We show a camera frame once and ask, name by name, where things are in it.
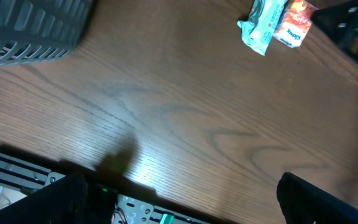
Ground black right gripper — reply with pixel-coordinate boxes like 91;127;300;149
311;0;358;63

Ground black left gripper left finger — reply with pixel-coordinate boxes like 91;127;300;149
0;172;117;224

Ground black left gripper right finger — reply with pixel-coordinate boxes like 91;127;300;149
277;172;358;224

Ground small orange box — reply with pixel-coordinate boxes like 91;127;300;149
273;0;318;48

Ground teal snack packet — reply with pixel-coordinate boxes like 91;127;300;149
237;0;287;56

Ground grey plastic mesh basket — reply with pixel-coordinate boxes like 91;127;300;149
0;0;96;65

